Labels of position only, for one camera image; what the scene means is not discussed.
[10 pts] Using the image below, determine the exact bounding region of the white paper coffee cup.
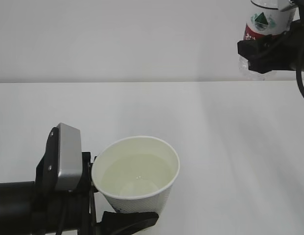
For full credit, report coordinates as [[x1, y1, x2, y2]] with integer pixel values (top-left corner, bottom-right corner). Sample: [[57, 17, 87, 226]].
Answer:
[[91, 136, 180, 214]]

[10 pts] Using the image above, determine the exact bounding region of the clear plastic water bottle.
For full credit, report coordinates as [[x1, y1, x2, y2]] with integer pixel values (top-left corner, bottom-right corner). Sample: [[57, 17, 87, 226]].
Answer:
[[239, 0, 296, 81]]

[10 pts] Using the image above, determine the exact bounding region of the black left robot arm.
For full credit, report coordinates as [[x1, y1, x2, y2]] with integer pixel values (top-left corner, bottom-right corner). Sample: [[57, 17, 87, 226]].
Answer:
[[0, 152, 159, 235]]

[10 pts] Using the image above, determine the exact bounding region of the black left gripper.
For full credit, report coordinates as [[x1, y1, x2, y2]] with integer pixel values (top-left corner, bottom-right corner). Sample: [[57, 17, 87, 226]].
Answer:
[[31, 152, 159, 235]]

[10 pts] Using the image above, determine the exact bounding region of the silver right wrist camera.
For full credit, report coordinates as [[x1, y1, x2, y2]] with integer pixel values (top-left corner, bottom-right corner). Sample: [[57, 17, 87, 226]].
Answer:
[[277, 0, 297, 12]]

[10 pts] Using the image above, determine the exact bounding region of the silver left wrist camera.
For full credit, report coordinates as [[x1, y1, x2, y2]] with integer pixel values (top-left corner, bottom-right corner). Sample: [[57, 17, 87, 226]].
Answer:
[[35, 122, 83, 192]]

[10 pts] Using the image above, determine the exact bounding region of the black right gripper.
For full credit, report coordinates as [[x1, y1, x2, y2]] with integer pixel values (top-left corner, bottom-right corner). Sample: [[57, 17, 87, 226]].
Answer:
[[237, 20, 304, 73]]

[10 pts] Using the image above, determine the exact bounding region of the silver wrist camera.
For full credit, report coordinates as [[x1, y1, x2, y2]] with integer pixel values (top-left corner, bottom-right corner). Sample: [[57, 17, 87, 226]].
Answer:
[[277, 0, 297, 12], [35, 122, 83, 192]]

